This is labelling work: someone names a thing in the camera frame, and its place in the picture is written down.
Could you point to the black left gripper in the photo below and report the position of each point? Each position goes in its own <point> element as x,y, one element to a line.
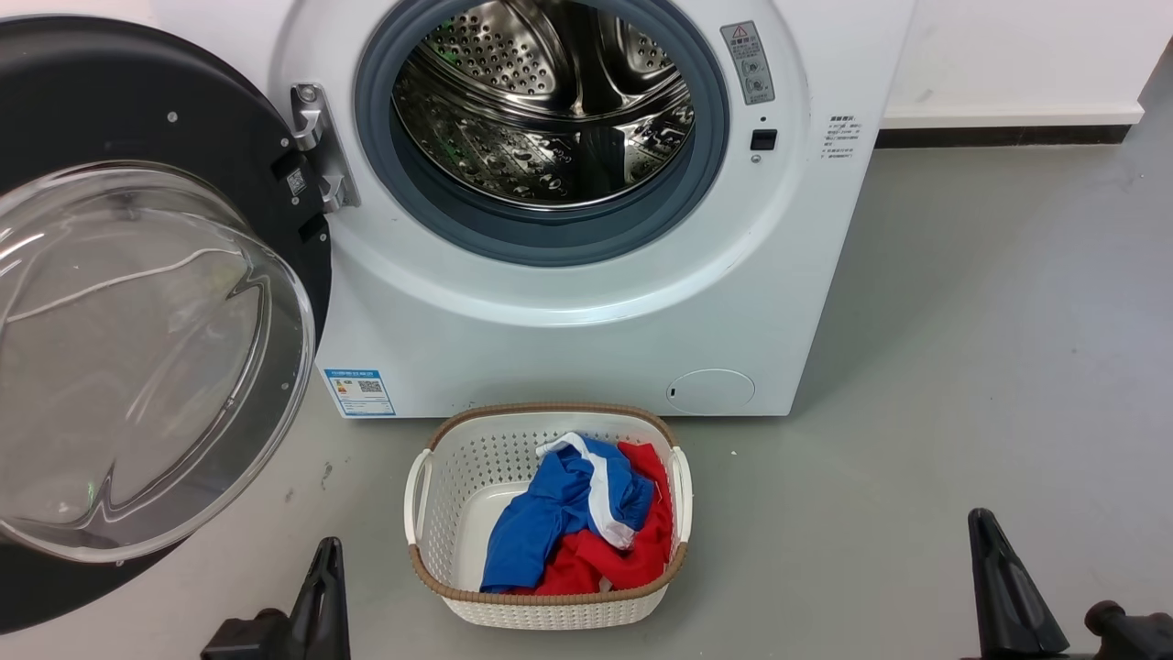
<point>247,637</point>

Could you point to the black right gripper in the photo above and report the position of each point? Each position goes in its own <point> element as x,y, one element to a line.
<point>1132,634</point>

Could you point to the round black glass washer door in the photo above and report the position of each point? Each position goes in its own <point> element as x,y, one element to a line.
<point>110,101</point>

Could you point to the white front-load washing machine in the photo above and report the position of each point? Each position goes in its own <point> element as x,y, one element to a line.
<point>550,348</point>

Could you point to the silver metal door hinge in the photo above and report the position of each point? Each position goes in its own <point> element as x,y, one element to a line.
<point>307,115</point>

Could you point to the white perforated laundry basket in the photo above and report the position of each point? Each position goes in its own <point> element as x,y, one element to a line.
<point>458,477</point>

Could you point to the blue energy label sticker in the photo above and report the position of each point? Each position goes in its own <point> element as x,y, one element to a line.
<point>359,392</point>

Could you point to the blue garment with white stripe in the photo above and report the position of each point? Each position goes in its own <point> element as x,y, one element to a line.
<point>541,522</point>

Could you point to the red garment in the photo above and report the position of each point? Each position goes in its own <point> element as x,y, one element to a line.
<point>632,559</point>

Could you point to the round white filter cover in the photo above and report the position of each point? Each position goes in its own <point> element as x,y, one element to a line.
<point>710,391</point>

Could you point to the stainless steel washer drum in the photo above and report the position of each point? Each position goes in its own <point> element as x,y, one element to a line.
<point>550,137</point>

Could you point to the grey warning sticker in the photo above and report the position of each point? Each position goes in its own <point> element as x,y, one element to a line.
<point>748,62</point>

